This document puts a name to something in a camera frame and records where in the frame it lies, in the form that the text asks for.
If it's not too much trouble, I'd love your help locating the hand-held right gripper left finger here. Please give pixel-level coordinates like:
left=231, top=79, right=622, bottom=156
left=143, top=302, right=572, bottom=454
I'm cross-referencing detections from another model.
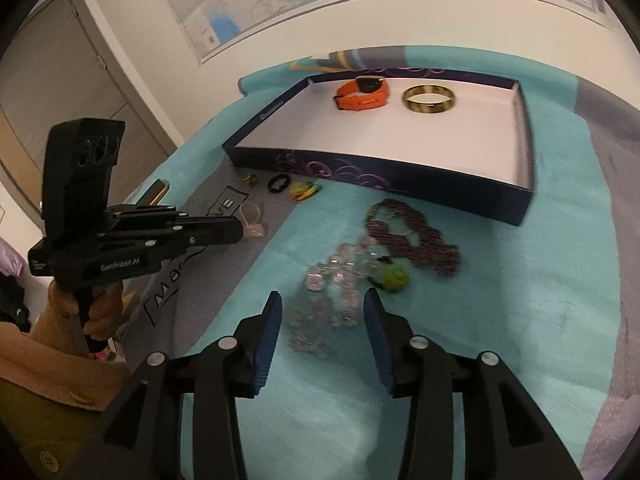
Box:
left=67, top=290, right=284, bottom=480

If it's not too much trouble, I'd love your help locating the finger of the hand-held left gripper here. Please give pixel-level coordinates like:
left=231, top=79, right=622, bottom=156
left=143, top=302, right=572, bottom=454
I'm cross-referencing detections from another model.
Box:
left=99, top=219, right=245, bottom=274
left=105, top=204, right=237, bottom=234

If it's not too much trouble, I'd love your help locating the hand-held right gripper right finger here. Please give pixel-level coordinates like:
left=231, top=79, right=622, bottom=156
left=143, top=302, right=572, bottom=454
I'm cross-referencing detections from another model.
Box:
left=363, top=287, right=584, bottom=480

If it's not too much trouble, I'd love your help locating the pink translucent hair clip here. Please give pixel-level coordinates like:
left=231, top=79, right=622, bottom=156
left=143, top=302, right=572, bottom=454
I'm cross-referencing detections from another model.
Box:
left=235, top=201, right=268, bottom=239

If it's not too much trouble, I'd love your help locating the green bead hair tie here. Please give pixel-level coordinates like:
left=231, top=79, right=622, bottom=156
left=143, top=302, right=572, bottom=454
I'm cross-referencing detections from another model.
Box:
left=367, top=255, right=411, bottom=293

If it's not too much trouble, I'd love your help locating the clear crystal bead bracelet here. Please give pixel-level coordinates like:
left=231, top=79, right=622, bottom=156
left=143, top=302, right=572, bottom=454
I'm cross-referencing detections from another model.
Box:
left=287, top=240, right=381, bottom=356

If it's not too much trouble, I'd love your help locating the yellow green beaded ornament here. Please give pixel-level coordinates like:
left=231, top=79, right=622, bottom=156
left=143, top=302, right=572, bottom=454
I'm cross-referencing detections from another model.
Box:
left=289, top=180, right=322, bottom=203

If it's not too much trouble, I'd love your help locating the purple beaded bracelet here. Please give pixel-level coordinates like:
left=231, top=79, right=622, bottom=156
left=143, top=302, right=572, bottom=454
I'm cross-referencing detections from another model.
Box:
left=364, top=199, right=462, bottom=279

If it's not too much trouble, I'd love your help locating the dark blue patterned box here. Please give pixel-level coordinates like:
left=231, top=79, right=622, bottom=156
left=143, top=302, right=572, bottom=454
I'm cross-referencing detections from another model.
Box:
left=221, top=74, right=535, bottom=228

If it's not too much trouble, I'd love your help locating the person's left forearm tan sleeve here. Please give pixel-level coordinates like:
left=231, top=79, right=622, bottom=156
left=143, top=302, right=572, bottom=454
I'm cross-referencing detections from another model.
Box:
left=0, top=316, right=132, bottom=412

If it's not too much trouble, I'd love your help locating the person's left hand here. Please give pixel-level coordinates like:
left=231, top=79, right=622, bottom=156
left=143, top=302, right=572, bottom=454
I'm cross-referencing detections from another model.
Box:
left=48, top=280, right=126, bottom=344

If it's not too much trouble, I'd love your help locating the brown flat wooden object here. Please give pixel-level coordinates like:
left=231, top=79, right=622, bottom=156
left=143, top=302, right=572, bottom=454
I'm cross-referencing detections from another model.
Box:
left=145, top=178, right=172, bottom=207

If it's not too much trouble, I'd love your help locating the purple cloth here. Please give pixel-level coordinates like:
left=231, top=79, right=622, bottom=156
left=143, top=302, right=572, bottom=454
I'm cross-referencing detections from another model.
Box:
left=0, top=239, right=24, bottom=277

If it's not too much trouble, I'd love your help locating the grey door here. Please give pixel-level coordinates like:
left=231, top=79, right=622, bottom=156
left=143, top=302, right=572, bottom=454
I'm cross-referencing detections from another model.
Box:
left=0, top=0, right=177, bottom=211

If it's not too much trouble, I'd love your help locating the teal and grey printed blanket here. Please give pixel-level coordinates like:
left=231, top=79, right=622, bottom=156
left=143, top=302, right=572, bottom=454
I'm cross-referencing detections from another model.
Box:
left=115, top=45, right=640, bottom=480

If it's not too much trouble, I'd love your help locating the orange smart watch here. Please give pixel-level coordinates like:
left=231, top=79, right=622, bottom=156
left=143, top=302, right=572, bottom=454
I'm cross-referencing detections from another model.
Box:
left=334, top=76, right=392, bottom=111

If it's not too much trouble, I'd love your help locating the gold bangle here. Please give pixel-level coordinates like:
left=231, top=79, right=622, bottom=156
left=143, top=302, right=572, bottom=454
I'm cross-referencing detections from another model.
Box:
left=402, top=85, right=457, bottom=116

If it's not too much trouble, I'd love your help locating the olive green garment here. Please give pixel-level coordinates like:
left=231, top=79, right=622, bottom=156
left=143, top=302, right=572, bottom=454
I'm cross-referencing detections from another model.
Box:
left=0, top=379, right=103, bottom=480

